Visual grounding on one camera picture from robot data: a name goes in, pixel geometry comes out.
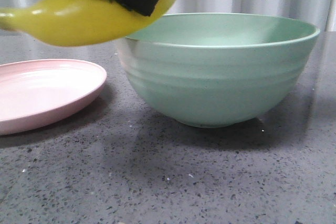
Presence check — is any pink plate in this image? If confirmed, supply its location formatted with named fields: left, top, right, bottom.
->
left=1, top=59, right=107, bottom=135

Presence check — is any green ribbed bowl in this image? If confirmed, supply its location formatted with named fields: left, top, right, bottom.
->
left=115, top=13, right=320, bottom=128

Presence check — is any yellow banana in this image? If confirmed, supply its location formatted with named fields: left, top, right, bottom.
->
left=1, top=0, right=176, bottom=47

